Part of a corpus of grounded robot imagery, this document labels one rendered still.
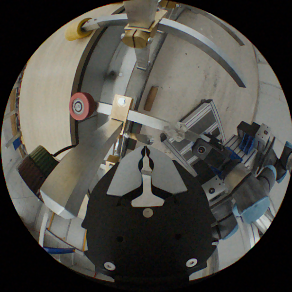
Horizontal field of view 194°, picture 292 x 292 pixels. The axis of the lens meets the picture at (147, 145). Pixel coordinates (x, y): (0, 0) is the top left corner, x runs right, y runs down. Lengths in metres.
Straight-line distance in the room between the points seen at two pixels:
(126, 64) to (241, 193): 0.65
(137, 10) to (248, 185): 0.35
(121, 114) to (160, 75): 0.98
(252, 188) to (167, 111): 1.11
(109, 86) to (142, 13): 0.44
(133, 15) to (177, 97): 1.11
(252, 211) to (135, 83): 0.55
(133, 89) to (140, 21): 0.31
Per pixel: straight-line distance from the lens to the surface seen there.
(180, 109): 1.22
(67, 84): 0.32
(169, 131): 0.27
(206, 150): 0.23
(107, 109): 0.28
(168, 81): 1.18
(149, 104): 1.04
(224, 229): 0.62
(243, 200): 0.24
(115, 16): 0.28
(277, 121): 2.86
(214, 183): 0.51
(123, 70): 0.53
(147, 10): 0.17
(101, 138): 0.15
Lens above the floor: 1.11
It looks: 60 degrees down
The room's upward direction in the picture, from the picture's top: 176 degrees clockwise
